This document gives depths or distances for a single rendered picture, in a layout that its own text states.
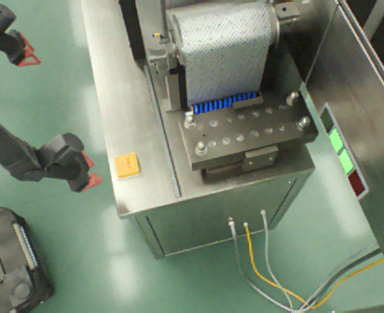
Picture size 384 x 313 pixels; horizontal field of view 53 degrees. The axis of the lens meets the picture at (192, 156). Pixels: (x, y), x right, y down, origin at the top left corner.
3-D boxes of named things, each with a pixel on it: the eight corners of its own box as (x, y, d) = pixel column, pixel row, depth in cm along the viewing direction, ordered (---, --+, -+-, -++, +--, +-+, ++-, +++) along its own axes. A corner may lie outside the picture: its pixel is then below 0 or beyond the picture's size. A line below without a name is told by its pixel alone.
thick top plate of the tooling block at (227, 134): (179, 128, 125) (178, 117, 119) (295, 101, 128) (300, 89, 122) (191, 171, 118) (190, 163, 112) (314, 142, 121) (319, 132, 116)
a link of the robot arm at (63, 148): (6, 150, 89) (19, 180, 86) (37, 118, 86) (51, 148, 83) (47, 157, 100) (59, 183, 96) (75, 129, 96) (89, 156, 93)
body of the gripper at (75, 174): (77, 148, 105) (57, 143, 98) (93, 178, 101) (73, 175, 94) (62, 163, 106) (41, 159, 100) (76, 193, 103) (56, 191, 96)
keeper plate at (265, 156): (240, 167, 125) (244, 152, 115) (270, 159, 125) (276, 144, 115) (243, 173, 124) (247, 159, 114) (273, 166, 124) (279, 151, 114)
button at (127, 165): (116, 159, 128) (114, 156, 126) (136, 155, 129) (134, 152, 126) (118, 178, 125) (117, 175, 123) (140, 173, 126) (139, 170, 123)
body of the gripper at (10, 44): (17, 30, 123) (-4, 20, 117) (28, 51, 120) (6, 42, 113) (5, 44, 125) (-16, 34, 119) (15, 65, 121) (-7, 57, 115)
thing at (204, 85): (187, 105, 122) (185, 69, 105) (258, 89, 124) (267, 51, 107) (187, 107, 122) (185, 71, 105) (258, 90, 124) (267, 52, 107)
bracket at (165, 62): (160, 102, 137) (150, 43, 110) (178, 98, 138) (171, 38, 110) (163, 113, 135) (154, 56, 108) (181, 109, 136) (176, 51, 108)
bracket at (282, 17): (272, 8, 105) (273, 3, 103) (292, 5, 105) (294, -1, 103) (278, 22, 103) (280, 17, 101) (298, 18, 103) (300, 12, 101)
